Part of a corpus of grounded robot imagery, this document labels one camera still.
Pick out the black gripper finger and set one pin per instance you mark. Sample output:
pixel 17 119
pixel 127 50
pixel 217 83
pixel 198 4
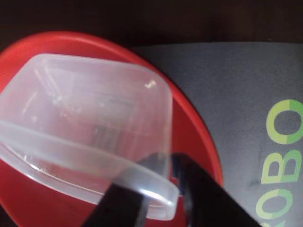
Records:
pixel 208 203
pixel 116 208

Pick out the clear square plastic container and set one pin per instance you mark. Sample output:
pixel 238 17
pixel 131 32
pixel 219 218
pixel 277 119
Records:
pixel 82 106

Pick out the red plastic bowl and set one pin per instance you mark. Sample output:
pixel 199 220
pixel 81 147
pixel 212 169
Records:
pixel 194 132

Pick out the grey WOWROBO desk mat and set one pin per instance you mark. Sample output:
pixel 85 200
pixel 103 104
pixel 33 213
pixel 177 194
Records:
pixel 236 94

